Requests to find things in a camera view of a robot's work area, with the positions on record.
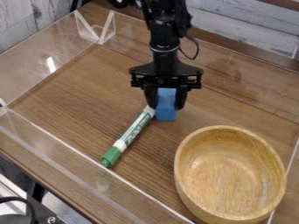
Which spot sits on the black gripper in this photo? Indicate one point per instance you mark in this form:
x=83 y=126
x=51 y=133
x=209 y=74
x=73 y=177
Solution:
x=169 y=75

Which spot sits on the blue foam block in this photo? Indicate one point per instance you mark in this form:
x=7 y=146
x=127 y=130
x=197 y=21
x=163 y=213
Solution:
x=165 y=110

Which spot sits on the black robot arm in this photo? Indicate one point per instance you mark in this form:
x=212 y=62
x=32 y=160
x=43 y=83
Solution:
x=168 y=22

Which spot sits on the brown wooden bowl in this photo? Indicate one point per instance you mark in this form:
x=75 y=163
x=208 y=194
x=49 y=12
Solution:
x=229 y=175

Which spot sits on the green dry erase marker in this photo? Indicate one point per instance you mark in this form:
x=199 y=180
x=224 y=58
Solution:
x=127 y=138

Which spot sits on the clear acrylic tray wall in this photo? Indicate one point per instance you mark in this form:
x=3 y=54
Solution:
x=69 y=103

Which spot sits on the black metal table bracket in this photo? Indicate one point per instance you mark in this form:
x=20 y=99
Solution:
x=44 y=215

